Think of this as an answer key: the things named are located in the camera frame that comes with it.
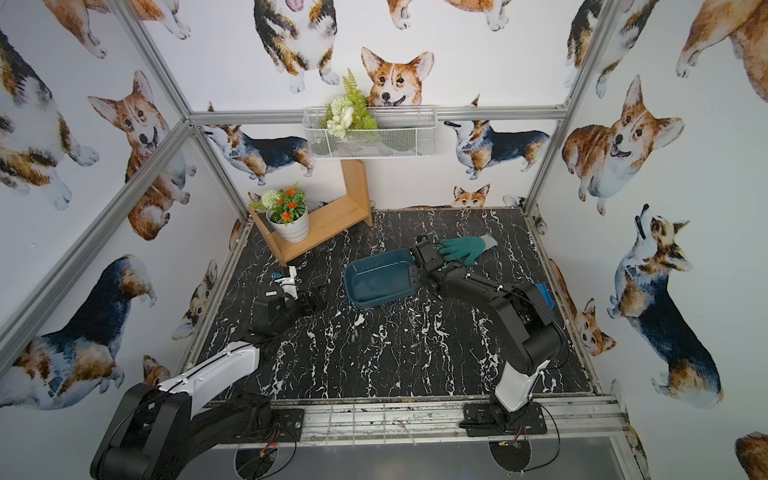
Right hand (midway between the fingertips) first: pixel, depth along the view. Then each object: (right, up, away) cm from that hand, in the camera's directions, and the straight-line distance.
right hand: (426, 262), depth 95 cm
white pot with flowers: (-44, +16, -2) cm, 47 cm away
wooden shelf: (-35, +15, +16) cm, 41 cm away
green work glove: (+19, +5, +18) cm, 27 cm away
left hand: (-33, -5, -7) cm, 34 cm away
